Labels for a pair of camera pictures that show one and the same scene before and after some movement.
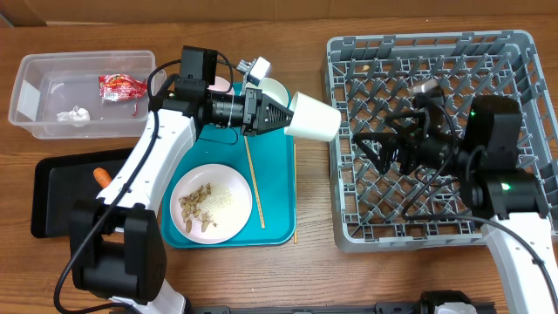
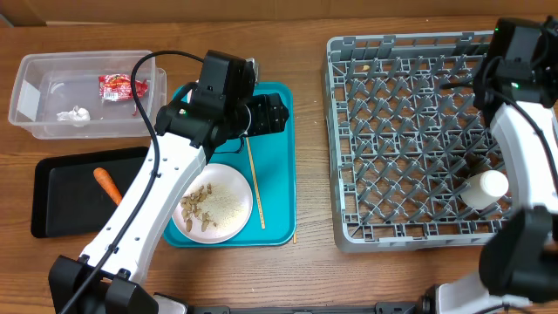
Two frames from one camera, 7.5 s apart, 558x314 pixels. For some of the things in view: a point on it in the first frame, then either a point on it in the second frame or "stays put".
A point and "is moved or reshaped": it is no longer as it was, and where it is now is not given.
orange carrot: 102,177 stays put
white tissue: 76,114 stays put
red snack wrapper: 119,86 stays put
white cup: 312,119 is moved or reshaped
